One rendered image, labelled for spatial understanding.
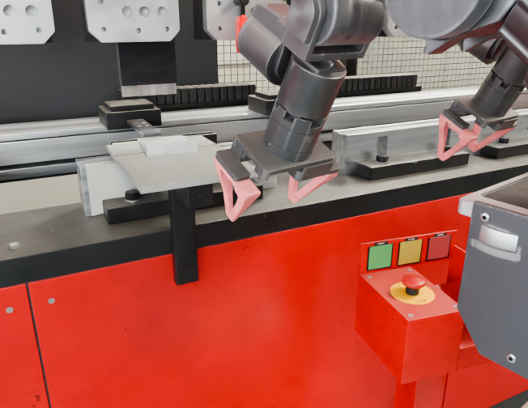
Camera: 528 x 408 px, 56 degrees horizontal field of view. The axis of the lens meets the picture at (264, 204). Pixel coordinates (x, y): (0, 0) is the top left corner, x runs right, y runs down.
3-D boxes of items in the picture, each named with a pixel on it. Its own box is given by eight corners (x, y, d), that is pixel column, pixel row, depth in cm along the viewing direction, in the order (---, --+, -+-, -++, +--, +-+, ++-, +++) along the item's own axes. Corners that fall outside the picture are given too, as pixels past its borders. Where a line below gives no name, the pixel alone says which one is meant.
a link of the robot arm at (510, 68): (540, 52, 70) (558, 50, 73) (501, 27, 73) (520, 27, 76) (510, 94, 74) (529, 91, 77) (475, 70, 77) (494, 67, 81)
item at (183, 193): (193, 312, 78) (186, 183, 71) (168, 272, 91) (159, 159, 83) (217, 305, 80) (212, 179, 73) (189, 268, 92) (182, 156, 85)
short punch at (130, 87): (123, 97, 87) (117, 41, 84) (121, 96, 89) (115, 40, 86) (177, 94, 92) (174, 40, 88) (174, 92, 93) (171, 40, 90)
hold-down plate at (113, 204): (108, 225, 86) (107, 209, 85) (103, 214, 90) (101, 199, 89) (263, 198, 98) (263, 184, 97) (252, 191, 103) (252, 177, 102)
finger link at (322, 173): (246, 190, 63) (267, 132, 57) (289, 180, 67) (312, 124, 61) (276, 227, 60) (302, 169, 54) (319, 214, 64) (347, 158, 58)
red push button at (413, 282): (408, 303, 81) (410, 284, 79) (394, 291, 84) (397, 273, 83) (428, 299, 82) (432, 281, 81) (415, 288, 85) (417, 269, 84)
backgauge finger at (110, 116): (121, 145, 94) (119, 119, 92) (99, 121, 116) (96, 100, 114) (182, 139, 99) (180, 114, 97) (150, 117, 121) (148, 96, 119)
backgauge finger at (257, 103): (295, 127, 110) (296, 104, 108) (247, 109, 132) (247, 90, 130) (341, 122, 115) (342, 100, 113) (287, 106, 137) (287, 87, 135)
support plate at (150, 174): (141, 194, 66) (140, 187, 66) (106, 150, 88) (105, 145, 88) (261, 176, 74) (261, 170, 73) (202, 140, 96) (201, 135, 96)
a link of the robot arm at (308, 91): (320, 70, 45) (362, 66, 48) (277, 32, 48) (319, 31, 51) (295, 132, 49) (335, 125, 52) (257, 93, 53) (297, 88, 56)
